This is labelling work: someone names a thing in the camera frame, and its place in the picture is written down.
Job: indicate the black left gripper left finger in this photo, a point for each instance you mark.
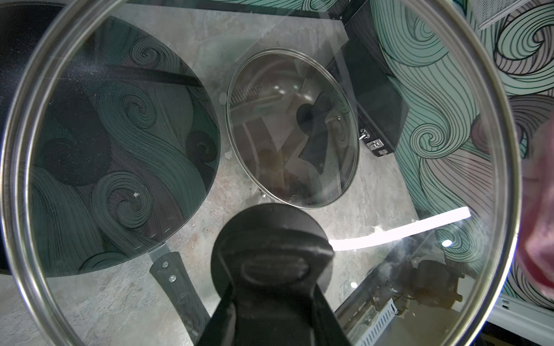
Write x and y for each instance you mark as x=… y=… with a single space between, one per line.
x=221 y=328

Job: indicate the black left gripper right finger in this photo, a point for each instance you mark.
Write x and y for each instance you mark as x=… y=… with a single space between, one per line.
x=326 y=328

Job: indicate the glass pot lid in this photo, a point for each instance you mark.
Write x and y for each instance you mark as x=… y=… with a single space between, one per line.
x=292 y=128

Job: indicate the pink cloth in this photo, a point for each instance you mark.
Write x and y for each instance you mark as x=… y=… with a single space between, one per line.
x=535 y=245

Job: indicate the glass frying pan lid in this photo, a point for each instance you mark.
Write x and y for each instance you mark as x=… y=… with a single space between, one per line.
x=431 y=225

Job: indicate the black frying pan with lid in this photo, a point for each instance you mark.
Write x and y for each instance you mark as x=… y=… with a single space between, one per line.
x=127 y=149

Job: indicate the black ribbed carrying case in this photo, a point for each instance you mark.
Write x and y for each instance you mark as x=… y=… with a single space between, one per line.
x=361 y=70

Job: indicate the white slotted cable duct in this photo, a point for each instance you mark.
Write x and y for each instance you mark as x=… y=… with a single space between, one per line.
x=368 y=330

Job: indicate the clear plastic wall bin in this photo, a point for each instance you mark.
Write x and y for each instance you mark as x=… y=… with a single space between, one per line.
x=488 y=12

